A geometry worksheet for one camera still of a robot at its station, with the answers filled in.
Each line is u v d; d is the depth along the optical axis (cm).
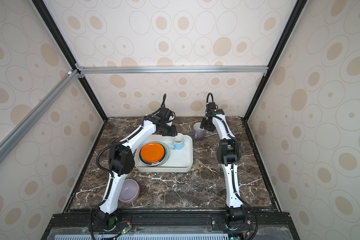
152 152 95
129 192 78
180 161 95
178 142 95
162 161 92
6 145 54
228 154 66
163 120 76
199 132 103
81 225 73
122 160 58
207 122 92
